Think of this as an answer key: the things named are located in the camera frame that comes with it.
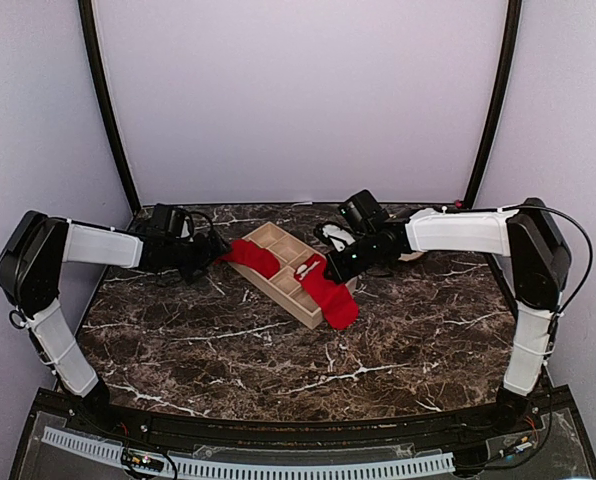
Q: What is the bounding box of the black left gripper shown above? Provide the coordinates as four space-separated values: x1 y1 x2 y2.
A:
165 228 233 285

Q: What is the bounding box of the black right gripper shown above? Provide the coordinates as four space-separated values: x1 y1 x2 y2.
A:
324 230 382 284

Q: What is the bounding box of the plain red sock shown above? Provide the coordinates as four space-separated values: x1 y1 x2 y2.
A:
216 239 281 280

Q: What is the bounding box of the red Santa face sock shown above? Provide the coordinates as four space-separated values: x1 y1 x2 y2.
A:
294 254 359 330

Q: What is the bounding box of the wooden compartment tray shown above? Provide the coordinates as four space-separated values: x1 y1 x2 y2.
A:
227 222 356 329

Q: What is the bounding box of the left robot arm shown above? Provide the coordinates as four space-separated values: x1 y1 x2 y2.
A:
0 204 231 436

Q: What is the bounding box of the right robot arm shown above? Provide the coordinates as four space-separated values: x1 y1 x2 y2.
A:
314 190 571 434

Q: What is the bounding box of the cream painted ceramic plate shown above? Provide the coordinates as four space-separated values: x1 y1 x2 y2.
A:
398 251 424 262

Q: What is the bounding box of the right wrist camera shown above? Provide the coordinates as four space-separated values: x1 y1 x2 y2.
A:
338 189 390 234

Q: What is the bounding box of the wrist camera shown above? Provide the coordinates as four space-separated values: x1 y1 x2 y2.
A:
148 203 190 239
338 189 390 234

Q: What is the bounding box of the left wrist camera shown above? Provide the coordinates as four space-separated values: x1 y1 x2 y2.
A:
148 203 190 239

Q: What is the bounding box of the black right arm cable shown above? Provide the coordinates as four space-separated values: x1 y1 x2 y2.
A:
497 202 595 321

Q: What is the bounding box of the black front rail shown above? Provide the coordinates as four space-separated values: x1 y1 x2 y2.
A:
37 387 569 454

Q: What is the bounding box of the white perforated cable duct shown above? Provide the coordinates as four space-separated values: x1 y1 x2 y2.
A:
40 426 456 479

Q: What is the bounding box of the left black frame post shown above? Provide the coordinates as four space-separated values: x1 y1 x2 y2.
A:
77 0 142 215

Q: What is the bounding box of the black frame post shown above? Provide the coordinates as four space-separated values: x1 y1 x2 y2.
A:
77 0 142 215
462 0 522 209

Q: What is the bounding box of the right black frame post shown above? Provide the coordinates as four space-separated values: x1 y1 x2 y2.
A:
462 0 522 209

